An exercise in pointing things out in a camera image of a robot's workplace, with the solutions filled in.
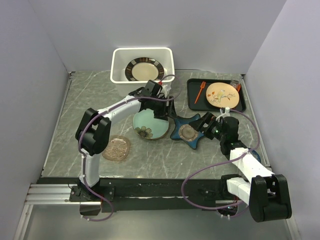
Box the orange plastic spoon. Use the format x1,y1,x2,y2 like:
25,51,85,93
236,83,241,92

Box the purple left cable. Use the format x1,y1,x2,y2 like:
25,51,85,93
77,74,183,223

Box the mint green flower plate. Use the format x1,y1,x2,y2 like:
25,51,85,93
132,109,170,140

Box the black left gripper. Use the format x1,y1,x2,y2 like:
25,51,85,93
149,95,178,121

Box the white plastic bin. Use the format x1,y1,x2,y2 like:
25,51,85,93
110,47,175,97

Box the black tray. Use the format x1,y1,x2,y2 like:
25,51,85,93
186,78,247,112

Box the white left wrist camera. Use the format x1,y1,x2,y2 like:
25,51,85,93
160,81,172,96

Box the orange plastic fork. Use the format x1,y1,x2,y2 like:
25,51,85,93
194,81,206,104

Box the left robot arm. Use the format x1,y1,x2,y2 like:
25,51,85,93
75,80,182,201

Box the beige bird plate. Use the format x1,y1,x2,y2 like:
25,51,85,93
205,82,240,109

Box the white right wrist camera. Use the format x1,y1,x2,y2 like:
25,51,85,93
216,107,230,122

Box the blue patterned small plate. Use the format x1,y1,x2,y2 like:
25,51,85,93
250,150,261,163

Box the blue star-shaped dish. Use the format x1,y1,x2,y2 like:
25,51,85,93
170,113,204,150

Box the pink glass dish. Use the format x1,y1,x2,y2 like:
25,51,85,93
101,135,131,162

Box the purple cable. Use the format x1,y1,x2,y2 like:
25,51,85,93
77,74,183,223
181,109,261,218

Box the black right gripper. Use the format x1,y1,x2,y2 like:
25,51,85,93
189,111,227,142

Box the aluminium frame rail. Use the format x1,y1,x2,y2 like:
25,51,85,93
24,184,100,206

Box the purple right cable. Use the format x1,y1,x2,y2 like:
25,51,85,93
181,109,261,218

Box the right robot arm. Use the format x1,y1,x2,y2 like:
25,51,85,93
189,109,292,223

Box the clear glass cup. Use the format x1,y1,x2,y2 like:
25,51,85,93
230,79,240,89

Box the black plate with colored squares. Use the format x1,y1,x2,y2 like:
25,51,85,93
124,57,165,82

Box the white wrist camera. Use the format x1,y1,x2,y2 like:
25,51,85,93
216,107,230,122
160,81,172,96

